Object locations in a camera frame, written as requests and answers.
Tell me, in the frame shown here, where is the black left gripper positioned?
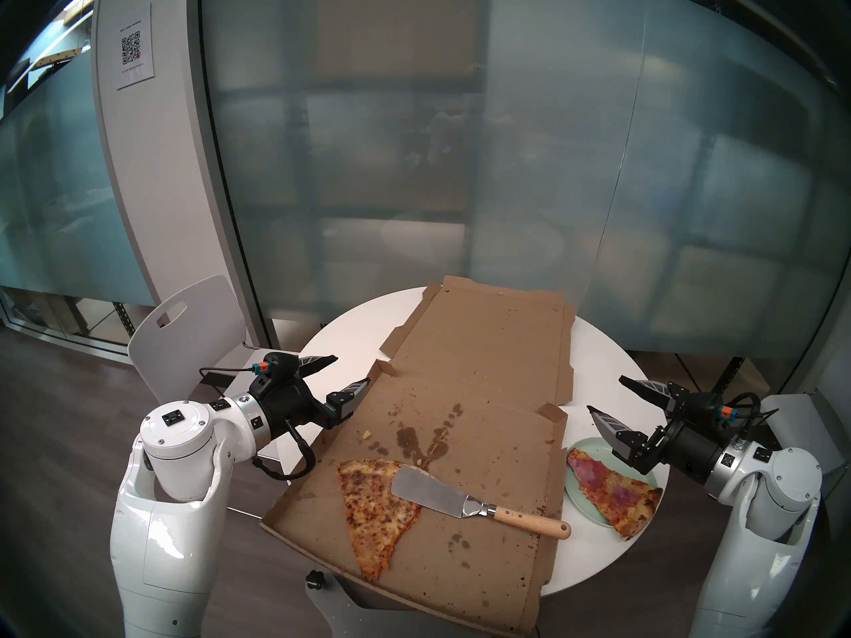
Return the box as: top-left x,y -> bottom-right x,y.
265,354 -> 372,438

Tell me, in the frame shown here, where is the white chair with handle hole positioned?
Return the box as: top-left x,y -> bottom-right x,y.
128,274 -> 300,519

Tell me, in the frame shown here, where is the camera cable orange plug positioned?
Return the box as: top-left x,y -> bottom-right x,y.
720,392 -> 780,446
199,361 -> 270,379

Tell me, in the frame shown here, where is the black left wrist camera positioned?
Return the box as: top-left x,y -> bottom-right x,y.
256,352 -> 301,396

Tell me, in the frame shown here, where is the QR code paper sign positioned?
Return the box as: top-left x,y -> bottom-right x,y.
114,4 -> 156,90

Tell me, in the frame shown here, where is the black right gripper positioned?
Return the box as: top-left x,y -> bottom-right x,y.
588,375 -> 725,486

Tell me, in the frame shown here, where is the black metal shelf upright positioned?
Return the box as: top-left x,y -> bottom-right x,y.
703,356 -> 745,406

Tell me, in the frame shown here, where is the wooden handled metal spatula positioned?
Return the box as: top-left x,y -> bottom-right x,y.
390,467 -> 572,541

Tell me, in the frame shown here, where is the pale green plate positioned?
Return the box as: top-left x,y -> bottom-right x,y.
564,437 -> 659,528

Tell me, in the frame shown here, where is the white chair with plain back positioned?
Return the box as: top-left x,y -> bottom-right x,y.
758,394 -> 840,491

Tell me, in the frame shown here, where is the right camera cable orange plug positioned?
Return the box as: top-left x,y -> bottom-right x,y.
720,392 -> 780,446

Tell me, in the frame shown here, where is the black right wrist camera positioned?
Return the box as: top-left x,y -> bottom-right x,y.
685,392 -> 739,438

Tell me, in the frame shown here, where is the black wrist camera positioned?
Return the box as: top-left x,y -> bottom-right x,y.
685,392 -> 739,438
256,352 -> 301,396

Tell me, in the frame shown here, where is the black left gripper loop cable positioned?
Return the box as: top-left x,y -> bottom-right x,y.
251,419 -> 316,481

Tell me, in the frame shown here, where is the plain cheese pizza slice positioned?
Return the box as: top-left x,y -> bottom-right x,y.
336,459 -> 440,583

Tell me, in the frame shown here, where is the ham pizza slice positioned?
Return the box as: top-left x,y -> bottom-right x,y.
567,448 -> 664,542

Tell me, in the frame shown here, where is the left camera cable orange plug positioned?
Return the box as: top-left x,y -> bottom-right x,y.
199,361 -> 270,379

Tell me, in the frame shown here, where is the grey base plate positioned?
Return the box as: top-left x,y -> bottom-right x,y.
306,574 -> 466,638

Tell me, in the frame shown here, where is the cardboard pizza box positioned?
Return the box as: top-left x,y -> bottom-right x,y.
261,276 -> 576,638

